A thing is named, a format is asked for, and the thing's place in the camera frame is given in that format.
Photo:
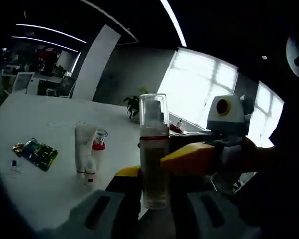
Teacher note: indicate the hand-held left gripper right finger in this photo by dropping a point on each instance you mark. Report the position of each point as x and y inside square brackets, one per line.
[189, 211]

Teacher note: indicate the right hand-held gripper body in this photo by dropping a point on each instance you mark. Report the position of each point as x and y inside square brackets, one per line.
[229, 117]

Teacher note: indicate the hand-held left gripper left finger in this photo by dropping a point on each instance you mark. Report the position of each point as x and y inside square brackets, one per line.
[119, 199]

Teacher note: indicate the clear pump skincare bottle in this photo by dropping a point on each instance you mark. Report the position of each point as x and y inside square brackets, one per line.
[154, 161]

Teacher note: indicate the white red-collared skincare bottle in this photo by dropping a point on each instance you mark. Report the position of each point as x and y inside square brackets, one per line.
[97, 159]

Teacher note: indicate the tall white skincare tube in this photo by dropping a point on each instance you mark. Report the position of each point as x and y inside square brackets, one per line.
[82, 149]

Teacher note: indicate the dark green skincare sachet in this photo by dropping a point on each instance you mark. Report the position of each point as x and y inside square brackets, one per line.
[40, 154]

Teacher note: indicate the clear blue-square skincare sachet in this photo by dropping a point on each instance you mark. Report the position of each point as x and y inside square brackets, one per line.
[15, 169]

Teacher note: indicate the gold foil skincare sachet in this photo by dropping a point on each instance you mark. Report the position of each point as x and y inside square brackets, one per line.
[18, 149]

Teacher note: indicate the small white bottle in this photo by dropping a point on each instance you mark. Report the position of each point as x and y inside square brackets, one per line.
[180, 123]

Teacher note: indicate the red windowsill object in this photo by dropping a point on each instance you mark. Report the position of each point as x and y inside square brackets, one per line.
[173, 127]

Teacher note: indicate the green potted plant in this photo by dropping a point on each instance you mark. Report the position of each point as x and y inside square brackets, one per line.
[133, 104]

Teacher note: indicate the ceiling light strip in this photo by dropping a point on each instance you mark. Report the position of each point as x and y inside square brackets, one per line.
[175, 22]

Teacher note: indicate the dark grey office chair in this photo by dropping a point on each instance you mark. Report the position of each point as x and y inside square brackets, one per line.
[66, 87]

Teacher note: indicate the white mesh office chair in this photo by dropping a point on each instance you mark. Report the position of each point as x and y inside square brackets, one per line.
[22, 81]

